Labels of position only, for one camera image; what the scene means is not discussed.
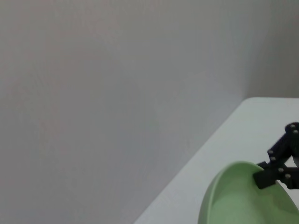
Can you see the light green bowl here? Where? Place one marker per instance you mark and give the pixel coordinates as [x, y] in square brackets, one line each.
[233, 205]

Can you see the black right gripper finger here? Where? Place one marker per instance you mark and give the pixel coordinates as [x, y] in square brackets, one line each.
[266, 178]
[283, 144]

